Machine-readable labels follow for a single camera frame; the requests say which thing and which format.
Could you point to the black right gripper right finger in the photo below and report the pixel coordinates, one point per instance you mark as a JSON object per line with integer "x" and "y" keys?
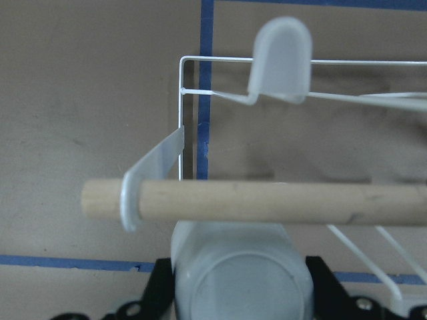
{"x": 332, "y": 301}

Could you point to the grey ikea cup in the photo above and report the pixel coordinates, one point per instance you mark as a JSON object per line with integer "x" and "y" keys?
{"x": 238, "y": 271}

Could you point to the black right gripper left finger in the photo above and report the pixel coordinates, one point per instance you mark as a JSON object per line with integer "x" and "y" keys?
{"x": 157, "y": 298}

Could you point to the white wire cup rack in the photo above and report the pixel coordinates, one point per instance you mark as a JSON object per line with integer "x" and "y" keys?
{"x": 332, "y": 150}

